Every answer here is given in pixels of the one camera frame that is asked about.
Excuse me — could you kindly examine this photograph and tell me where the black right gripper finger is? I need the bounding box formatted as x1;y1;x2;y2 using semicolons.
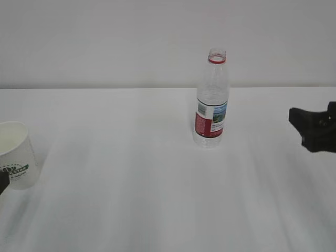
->
288;101;335;153

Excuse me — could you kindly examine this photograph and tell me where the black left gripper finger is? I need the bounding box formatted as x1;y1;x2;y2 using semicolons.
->
0;171;10;194

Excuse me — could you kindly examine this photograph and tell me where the white paper cup green logo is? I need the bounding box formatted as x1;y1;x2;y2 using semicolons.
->
1;122;40;190

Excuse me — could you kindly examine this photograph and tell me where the clear plastic water bottle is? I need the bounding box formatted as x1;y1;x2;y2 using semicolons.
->
193;48;229;148

